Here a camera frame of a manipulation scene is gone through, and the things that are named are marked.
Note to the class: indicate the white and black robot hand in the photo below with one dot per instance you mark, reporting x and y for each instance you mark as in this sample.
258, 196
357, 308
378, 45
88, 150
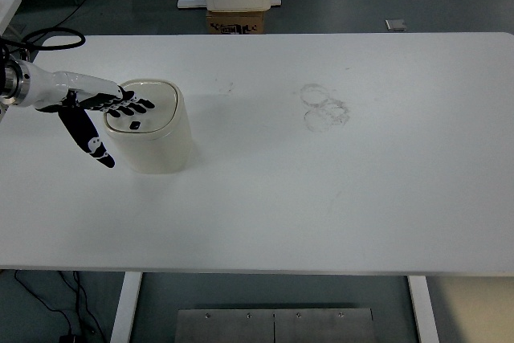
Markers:
44, 88

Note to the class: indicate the cream plastic trash bin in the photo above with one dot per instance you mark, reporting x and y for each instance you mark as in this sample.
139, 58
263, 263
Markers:
156, 146

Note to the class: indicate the white side table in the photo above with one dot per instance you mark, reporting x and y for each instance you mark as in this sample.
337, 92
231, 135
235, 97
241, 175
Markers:
8, 7

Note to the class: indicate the white table foot bar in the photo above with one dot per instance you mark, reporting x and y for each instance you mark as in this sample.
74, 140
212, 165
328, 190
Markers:
188, 3

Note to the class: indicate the brown cardboard box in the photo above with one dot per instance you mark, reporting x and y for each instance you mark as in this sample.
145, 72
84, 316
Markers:
235, 21

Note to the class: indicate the white table leg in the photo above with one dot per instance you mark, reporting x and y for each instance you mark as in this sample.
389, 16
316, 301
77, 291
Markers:
126, 307
423, 311

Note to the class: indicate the black power adapter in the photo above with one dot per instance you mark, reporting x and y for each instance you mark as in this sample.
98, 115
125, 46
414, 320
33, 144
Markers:
70, 339

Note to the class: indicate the grey metal plate with screws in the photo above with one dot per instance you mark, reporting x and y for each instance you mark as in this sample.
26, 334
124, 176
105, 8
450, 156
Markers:
241, 327

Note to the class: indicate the small grey flat object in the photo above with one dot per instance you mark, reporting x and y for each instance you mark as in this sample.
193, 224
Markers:
395, 24

